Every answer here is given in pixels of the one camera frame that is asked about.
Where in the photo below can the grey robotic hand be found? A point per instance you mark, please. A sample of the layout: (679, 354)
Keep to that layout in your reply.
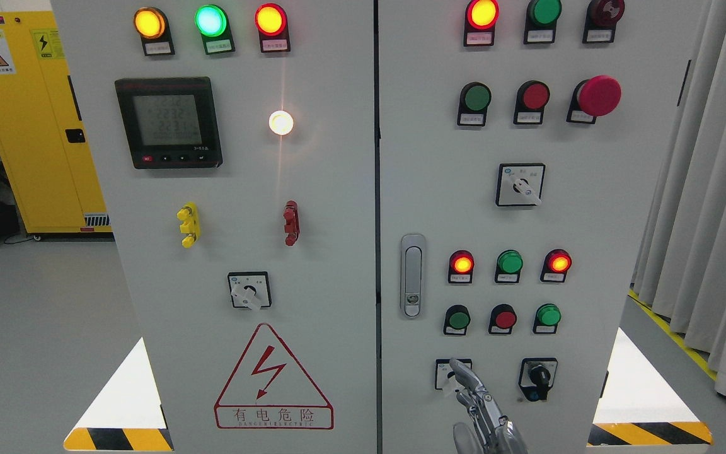
(491, 431)

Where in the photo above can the silver cabinet door handle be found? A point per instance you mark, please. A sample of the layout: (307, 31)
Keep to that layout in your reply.
(411, 271)

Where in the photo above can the grey right cabinet door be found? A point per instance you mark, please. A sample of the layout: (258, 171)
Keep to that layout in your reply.
(439, 180)

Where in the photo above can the grey cabinet door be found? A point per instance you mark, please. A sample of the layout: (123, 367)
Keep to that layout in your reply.
(323, 289)
(439, 180)

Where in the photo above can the grey left cabinet door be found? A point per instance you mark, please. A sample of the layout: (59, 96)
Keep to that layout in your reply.
(323, 289)

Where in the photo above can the red push button lower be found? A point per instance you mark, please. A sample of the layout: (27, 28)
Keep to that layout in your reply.
(502, 320)

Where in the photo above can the red push button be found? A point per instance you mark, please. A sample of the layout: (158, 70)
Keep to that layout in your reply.
(502, 320)
(531, 99)

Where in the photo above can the green push button lower left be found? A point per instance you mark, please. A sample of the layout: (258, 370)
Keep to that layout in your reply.
(457, 320)

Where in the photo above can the green push button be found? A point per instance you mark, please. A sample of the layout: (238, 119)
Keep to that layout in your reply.
(547, 318)
(457, 320)
(474, 101)

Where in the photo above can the green push button lower right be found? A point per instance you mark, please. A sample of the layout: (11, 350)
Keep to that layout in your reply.
(547, 318)

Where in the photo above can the red lit lamp middle left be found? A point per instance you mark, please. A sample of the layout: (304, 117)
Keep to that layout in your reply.
(461, 266)

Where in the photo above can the green lamp middle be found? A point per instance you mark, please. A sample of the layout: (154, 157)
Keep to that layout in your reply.
(508, 267)

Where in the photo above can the red lit lamp middle right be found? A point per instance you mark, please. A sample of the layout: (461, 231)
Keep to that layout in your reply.
(555, 266)

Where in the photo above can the red electric warning sticker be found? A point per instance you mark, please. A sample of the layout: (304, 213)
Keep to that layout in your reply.
(269, 389)

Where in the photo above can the grey curtain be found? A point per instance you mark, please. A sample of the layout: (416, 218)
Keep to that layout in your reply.
(681, 268)

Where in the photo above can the red terminal connector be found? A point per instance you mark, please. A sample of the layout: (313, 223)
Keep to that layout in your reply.
(291, 222)

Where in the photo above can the green push button upper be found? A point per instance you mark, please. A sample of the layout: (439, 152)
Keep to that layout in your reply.
(474, 101)

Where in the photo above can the red push button upper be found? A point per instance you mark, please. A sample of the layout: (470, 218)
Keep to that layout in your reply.
(531, 99)

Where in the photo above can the red emergency stop button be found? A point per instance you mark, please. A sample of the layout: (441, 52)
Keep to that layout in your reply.
(592, 98)

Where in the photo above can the yellow terminal connector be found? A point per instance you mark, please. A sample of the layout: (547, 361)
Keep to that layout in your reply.
(189, 226)

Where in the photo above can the white lit indicator lamp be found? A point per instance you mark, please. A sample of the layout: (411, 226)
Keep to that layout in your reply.
(281, 123)

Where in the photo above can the red lit lamp top right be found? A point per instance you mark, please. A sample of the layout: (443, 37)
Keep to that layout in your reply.
(479, 23)

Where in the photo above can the green lamp top right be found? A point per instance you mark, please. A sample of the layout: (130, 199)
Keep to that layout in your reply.
(541, 20)

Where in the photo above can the black digital power meter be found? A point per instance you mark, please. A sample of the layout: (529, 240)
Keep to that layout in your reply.
(170, 123)

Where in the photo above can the red lit indicator lamp left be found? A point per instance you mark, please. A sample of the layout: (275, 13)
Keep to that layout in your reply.
(272, 25)

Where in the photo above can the green lit indicator lamp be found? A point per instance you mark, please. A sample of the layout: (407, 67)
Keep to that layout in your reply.
(213, 25)

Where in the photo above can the yellow indicator lamp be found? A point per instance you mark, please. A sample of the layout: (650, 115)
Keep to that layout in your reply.
(154, 30)

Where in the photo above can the yellow safety cabinet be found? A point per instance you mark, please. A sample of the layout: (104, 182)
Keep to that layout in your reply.
(42, 143)

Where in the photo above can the lower white selector switch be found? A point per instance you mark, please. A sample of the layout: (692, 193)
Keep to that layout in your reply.
(445, 378)

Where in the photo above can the black key switch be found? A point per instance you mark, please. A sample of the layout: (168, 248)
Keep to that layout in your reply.
(537, 377)

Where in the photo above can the upper right selector switch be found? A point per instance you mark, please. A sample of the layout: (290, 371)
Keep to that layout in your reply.
(520, 184)

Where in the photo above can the left door selector switch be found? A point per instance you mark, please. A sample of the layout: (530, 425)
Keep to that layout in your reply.
(250, 289)

